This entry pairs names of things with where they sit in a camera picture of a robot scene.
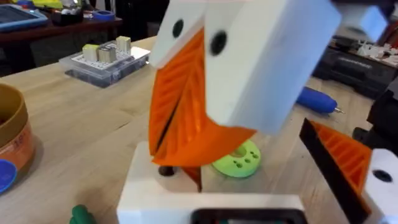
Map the finger of the white orange right gripper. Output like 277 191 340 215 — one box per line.
153 0 343 168
148 0 208 157

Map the bare white left gripper left finger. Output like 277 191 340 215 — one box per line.
116 141 202 224

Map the white orange left gripper right finger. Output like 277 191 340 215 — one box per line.
299 118 398 224

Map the blue electric screwdriver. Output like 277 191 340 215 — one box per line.
295 86 346 115

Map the green toy vegetable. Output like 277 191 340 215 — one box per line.
69 204 98 224

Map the heap of white parts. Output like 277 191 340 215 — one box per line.
356 39 398 67

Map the black tool case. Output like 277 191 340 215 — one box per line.
312 45 398 101

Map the clear box with blocks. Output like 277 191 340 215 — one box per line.
58 35 152 89

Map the green disc with holes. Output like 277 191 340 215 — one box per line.
211 139 262 179

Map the blue tape roll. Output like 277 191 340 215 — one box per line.
91 9 116 22

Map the small black box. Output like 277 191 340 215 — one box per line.
50 7 84 26

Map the dark wooden side table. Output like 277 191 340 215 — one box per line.
0 17 124 77

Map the blue round lid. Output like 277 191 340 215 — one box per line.
0 159 18 194

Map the brown and orange toy tub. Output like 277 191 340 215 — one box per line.
0 83 35 171

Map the blue flat tray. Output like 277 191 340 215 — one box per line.
0 4 49 33

